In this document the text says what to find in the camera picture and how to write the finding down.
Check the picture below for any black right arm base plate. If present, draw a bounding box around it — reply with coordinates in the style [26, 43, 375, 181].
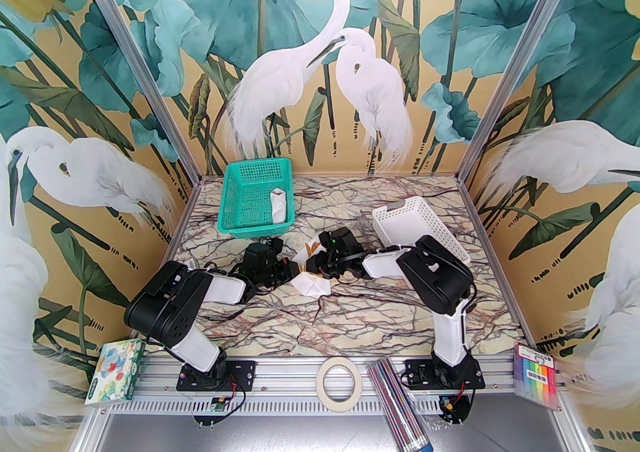
[403, 359, 487, 390]

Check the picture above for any coloured sticky notes pack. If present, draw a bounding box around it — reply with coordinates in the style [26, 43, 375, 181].
[513, 341, 558, 411]

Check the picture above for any white perforated plastic tray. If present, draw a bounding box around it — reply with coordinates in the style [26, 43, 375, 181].
[371, 196, 472, 266]

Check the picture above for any white paper napkin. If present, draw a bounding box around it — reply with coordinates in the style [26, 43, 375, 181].
[291, 237, 335, 297]

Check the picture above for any green plastic mesh basket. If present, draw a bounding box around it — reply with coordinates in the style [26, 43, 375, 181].
[218, 158, 296, 239]

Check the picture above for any rolled white napkin bundle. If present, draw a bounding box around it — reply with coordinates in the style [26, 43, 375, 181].
[269, 188, 291, 226]

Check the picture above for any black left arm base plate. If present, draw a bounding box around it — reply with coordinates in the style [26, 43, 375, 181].
[178, 359, 257, 391]

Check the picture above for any beige masking tape roll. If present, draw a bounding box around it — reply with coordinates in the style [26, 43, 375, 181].
[316, 356, 362, 413]

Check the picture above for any colourful cartoon print box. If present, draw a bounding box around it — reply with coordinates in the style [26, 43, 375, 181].
[85, 338, 146, 408]

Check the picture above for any black round mount plate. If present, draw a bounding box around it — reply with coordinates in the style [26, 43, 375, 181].
[435, 390, 475, 425]

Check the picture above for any aluminium slotted table rail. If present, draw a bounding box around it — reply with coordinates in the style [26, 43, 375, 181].
[107, 355, 568, 415]

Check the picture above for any glittery pencil bundle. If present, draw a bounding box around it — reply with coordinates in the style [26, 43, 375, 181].
[369, 359, 432, 452]

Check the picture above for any aluminium frame post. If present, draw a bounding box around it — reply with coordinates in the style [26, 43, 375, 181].
[64, 0, 205, 181]
[456, 0, 598, 185]

